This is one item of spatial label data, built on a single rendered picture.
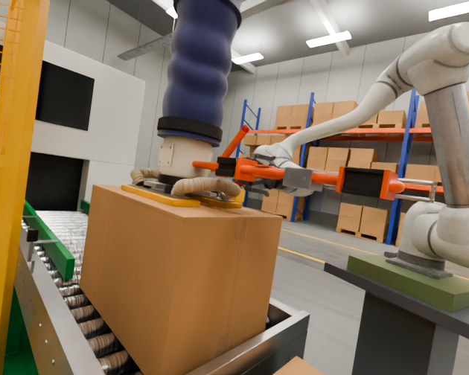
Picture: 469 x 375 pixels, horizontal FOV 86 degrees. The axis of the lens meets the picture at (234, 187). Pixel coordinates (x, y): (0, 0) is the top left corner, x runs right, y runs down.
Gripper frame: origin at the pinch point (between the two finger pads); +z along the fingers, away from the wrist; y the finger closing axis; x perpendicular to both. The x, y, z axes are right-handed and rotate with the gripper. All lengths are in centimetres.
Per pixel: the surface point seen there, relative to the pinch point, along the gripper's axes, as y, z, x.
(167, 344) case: 41.6, 18.5, -3.9
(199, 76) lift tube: -27.1, 6.2, 17.8
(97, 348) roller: 54, 24, 19
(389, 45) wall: -506, -820, 212
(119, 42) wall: -405, -256, 896
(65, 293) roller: 55, 24, 55
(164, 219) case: 15.2, 19.5, 3.4
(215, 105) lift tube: -20.1, -0.6, 16.3
